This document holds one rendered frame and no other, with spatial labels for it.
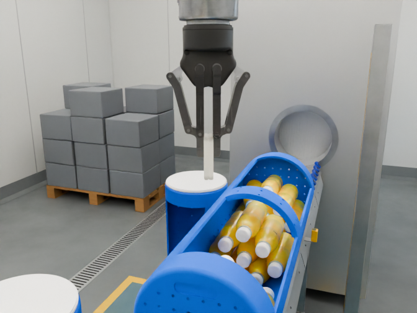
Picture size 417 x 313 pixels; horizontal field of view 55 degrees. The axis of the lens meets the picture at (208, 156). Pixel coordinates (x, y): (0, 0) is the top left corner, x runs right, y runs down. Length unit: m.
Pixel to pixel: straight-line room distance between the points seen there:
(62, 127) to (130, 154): 0.81
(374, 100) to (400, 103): 3.73
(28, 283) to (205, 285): 0.55
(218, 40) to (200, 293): 0.46
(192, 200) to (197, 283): 0.95
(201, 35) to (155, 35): 5.38
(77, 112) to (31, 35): 1.26
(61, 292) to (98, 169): 3.16
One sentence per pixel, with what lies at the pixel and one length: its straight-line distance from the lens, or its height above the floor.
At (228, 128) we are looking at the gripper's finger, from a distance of 0.62.
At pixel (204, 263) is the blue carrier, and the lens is 0.77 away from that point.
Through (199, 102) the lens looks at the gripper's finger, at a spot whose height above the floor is 1.55.
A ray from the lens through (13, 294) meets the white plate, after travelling 1.14.
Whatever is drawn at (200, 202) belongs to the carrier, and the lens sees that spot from 1.69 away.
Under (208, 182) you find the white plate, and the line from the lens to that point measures 1.77.
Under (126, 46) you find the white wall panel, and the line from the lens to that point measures 6.19.
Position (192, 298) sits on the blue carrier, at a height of 1.17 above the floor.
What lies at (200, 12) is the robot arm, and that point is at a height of 1.67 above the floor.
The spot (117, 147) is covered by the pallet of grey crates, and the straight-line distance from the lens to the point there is 4.01.
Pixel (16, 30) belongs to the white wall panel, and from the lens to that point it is 4.93.
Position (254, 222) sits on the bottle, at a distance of 1.12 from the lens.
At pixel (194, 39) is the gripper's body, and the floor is 1.64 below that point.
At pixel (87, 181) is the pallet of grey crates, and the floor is 0.25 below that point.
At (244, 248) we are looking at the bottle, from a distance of 1.15.
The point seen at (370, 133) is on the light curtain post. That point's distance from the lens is 1.66.
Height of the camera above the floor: 1.63
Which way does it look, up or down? 16 degrees down
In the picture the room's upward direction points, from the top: straight up
